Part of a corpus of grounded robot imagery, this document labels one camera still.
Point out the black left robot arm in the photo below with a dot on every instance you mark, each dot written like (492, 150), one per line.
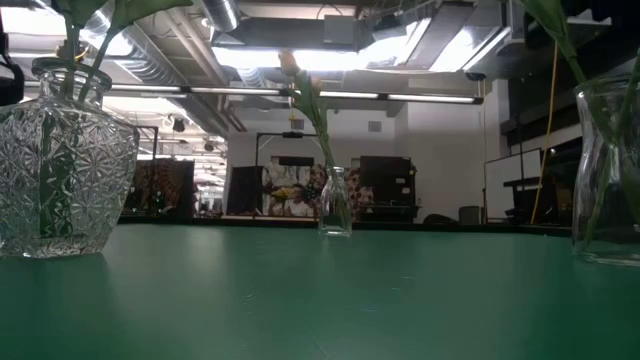
(10, 80)

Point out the cut-glass patterned vase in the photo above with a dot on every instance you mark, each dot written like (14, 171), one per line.
(100, 165)

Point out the smooth glass carafe vase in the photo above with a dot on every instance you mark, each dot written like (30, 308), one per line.
(605, 125)

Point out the person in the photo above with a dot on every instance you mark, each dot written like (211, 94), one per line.
(300, 206)

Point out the small square glass bottle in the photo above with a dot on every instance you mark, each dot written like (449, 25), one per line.
(334, 222)

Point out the black cabinet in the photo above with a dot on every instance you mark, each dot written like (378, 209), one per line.
(387, 180)

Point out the dark upright panel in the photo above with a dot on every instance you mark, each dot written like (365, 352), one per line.
(245, 190)

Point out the long ceiling light bar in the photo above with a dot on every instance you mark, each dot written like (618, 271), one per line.
(240, 91)

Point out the green table mat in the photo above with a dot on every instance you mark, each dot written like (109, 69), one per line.
(320, 325)

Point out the grey waste bin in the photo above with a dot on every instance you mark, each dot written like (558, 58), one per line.
(469, 215)

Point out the dark patterned screen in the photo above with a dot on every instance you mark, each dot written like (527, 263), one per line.
(165, 185)

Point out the black gantry frame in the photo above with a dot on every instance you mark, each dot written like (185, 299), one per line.
(292, 134)

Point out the silver round air duct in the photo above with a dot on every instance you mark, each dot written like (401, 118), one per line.
(222, 12)

